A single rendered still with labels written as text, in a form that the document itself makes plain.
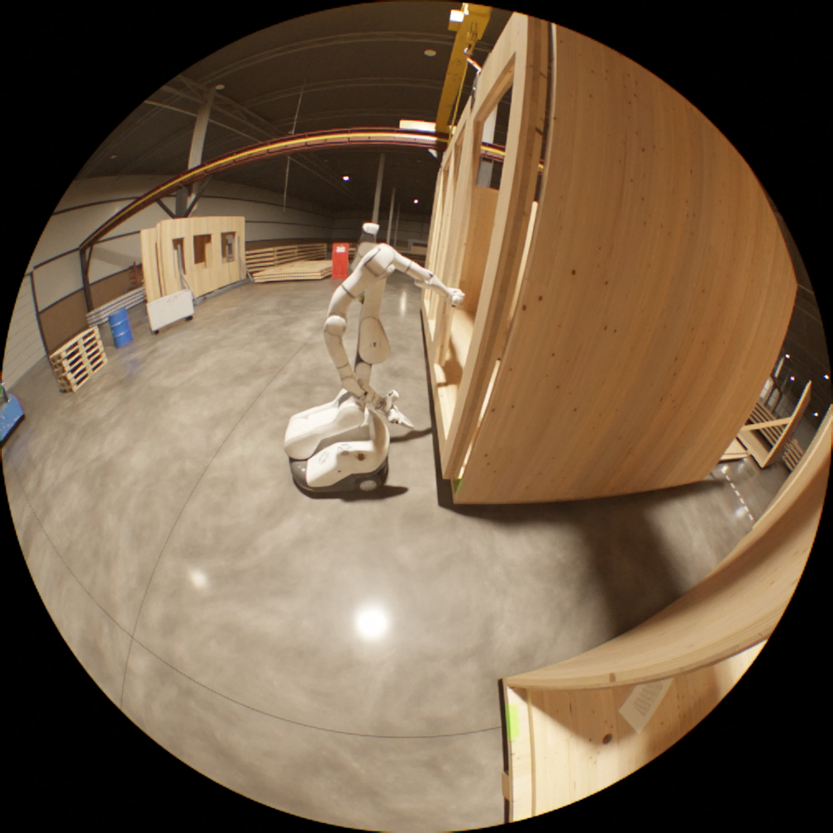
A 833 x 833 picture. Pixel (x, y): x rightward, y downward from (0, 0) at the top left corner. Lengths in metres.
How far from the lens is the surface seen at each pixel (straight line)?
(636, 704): 1.91
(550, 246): 1.01
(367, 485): 1.66
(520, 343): 1.04
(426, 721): 1.49
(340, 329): 1.03
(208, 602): 1.72
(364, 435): 1.67
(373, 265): 0.99
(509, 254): 1.00
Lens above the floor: 1.42
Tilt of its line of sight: 37 degrees down
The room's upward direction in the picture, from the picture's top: 9 degrees clockwise
